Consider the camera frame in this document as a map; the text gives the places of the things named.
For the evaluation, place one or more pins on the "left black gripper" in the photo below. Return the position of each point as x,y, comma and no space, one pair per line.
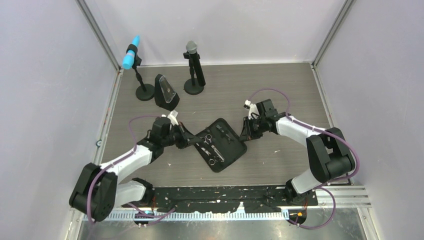
186,138

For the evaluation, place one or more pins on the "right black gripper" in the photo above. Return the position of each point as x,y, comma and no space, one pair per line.
247,134

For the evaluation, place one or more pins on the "black hair clip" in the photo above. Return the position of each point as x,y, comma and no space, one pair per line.
225,133

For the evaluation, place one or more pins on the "black zip tool case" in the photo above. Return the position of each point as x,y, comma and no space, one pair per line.
231,151

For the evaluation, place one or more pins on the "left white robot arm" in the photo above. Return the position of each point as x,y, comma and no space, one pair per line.
99,188

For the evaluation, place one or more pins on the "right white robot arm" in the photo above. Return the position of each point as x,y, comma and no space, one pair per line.
328,157

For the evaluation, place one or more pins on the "black metronome clear cover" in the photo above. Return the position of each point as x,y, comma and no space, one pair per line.
165,96

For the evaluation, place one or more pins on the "right black mic stand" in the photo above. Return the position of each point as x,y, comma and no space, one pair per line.
191,86

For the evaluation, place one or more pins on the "black mic stand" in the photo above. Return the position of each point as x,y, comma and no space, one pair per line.
144,92
191,86

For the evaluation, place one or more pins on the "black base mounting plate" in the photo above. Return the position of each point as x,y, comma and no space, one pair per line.
222,199

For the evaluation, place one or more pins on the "left black mic stand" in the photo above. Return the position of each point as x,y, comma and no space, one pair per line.
144,92

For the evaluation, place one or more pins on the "small green white disc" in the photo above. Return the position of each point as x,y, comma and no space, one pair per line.
98,143

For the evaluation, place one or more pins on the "grey black microphone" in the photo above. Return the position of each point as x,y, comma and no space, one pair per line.
192,49

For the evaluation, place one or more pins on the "blue microphone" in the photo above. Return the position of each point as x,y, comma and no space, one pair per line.
131,58

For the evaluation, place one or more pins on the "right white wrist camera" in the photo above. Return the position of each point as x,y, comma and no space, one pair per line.
253,112

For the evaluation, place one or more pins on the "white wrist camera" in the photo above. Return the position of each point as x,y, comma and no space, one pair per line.
172,116
253,112

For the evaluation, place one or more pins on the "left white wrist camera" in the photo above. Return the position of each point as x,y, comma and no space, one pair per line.
172,116

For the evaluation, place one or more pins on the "aluminium frame rail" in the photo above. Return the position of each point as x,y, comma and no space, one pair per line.
339,196

